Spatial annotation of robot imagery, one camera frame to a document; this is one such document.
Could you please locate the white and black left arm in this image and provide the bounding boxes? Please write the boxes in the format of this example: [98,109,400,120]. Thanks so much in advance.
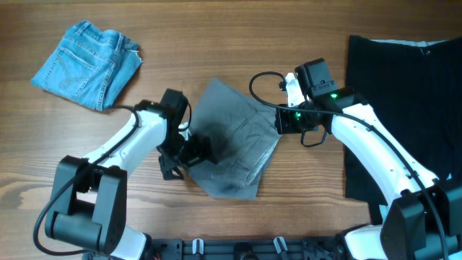
[32,89,213,259]

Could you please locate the grey cotton shorts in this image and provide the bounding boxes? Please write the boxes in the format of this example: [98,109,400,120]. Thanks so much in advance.
[188,78,281,199]

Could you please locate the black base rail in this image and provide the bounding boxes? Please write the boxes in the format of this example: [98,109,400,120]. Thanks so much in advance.
[152,236,352,260]

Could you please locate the black shorts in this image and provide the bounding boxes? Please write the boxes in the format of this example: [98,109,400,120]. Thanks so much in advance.
[344,34,462,225]

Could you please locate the folded blue denim shorts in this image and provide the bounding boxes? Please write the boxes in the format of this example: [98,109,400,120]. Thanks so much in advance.
[31,20,143,111]

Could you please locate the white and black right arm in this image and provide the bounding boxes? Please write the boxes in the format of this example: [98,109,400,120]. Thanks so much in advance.
[275,58,461,259]

